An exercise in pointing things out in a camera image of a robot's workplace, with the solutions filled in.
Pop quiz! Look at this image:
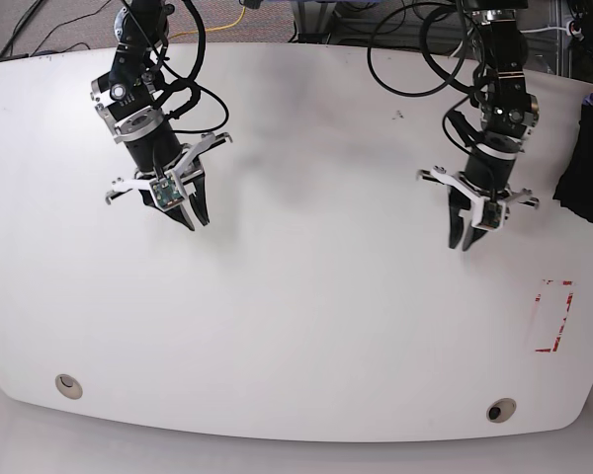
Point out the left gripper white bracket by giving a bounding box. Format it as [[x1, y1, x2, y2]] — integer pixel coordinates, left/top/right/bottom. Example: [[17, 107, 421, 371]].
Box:
[[417, 152, 540, 252]]

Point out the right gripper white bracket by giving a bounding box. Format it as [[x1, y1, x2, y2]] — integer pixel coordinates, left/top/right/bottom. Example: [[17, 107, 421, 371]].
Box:
[[105, 118, 232, 232]]

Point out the black t-shirt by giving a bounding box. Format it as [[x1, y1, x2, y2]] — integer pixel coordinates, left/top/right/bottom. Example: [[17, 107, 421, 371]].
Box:
[[553, 92, 593, 223]]

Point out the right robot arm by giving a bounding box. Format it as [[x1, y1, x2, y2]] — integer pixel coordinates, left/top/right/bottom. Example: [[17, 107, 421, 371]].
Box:
[[91, 1, 231, 230]]

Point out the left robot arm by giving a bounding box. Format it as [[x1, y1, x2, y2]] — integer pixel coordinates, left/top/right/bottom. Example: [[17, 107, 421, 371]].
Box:
[[417, 1, 540, 252]]

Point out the red tape rectangle marking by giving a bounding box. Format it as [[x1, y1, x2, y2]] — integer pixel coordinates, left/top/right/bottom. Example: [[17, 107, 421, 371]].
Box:
[[527, 279, 576, 354]]

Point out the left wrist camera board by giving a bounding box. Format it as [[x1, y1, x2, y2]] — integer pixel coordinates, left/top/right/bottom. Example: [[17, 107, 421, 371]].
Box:
[[470, 197, 506, 232]]

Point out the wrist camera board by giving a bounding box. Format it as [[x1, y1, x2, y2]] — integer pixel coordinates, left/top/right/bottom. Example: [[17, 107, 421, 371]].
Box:
[[148, 174, 188, 211], [470, 197, 506, 232]]

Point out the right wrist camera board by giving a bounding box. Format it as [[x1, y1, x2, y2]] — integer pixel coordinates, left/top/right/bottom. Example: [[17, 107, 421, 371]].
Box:
[[148, 174, 188, 211]]

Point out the right table cable grommet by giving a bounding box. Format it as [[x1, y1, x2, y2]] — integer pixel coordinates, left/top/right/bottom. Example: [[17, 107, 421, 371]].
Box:
[[486, 398, 517, 424]]

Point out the table cable grommet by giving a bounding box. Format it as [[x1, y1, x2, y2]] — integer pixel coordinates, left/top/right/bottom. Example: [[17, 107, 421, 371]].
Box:
[[486, 398, 517, 424], [55, 374, 83, 400]]

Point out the white cable on floor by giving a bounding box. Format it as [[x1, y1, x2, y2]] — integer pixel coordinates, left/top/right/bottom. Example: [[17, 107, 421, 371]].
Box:
[[521, 22, 572, 37]]

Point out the yellow cable on floor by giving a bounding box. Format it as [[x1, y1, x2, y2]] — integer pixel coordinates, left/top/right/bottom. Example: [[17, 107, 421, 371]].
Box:
[[170, 4, 251, 40]]

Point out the left table cable grommet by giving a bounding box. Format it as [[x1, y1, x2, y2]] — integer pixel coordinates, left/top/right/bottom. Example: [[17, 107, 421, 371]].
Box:
[[55, 374, 83, 400]]

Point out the aluminium frame stand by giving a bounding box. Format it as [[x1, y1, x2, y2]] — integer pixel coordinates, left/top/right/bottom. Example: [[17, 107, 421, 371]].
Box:
[[290, 1, 338, 44]]

